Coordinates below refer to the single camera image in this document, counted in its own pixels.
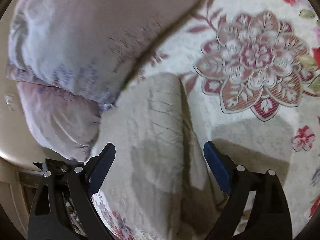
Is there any beige bed headboard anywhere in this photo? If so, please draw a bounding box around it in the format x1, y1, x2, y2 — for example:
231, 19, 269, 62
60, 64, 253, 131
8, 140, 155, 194
1, 7, 54, 238

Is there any white striped folded cloth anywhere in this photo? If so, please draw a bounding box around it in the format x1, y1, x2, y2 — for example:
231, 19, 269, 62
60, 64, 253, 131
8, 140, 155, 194
92, 73, 219, 239

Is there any lavender lower pillow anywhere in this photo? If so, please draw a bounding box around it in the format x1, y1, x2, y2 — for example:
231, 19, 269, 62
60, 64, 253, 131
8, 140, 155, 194
17, 82, 101, 162

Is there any lavender pillow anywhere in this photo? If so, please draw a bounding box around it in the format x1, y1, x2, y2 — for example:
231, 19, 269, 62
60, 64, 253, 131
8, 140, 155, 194
17, 82, 101, 162
7, 0, 200, 105

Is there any lavender upper pillow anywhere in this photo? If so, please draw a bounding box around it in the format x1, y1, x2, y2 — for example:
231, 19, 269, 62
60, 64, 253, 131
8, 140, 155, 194
7, 0, 200, 105

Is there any white floral bed sheet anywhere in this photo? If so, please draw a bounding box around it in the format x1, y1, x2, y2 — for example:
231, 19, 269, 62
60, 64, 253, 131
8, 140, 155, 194
91, 0, 320, 240

